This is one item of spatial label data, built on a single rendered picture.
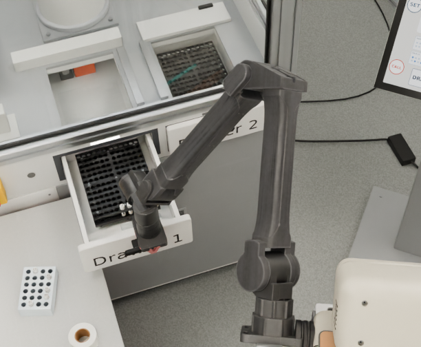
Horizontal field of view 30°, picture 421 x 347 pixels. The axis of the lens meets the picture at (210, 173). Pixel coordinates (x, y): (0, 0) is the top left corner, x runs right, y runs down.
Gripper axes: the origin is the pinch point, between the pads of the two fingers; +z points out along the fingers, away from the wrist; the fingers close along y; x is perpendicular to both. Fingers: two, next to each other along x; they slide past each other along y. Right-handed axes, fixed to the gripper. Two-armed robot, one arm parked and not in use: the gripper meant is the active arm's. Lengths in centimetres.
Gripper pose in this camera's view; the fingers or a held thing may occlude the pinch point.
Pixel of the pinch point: (152, 248)
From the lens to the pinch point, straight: 198.9
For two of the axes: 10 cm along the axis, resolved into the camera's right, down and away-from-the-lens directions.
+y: -3.1, -7.6, 5.8
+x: -9.5, 2.7, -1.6
